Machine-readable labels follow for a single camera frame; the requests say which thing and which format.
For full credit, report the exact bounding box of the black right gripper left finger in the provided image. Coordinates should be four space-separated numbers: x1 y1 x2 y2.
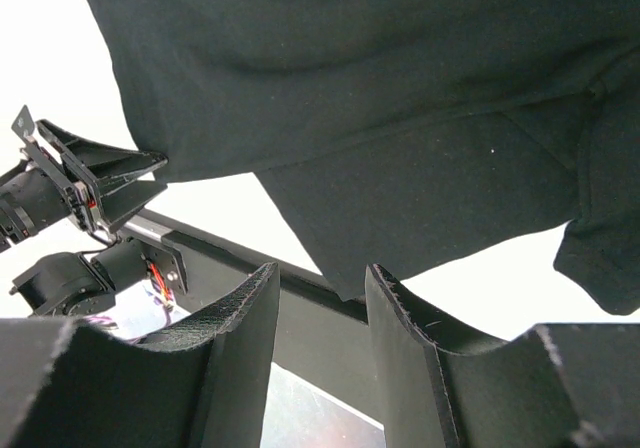
1 263 280 447

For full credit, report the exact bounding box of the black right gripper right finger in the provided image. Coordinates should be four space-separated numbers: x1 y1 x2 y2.
365 265 639 447

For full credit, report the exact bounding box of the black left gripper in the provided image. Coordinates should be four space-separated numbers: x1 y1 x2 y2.
1 106 168 241

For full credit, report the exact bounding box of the black t shirt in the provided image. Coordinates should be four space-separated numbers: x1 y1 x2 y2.
87 0 639 315

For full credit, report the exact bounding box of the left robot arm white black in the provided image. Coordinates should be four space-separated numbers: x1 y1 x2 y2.
1 107 188 316

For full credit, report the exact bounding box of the aluminium frame rail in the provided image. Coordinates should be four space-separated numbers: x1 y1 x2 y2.
122 214 173 245

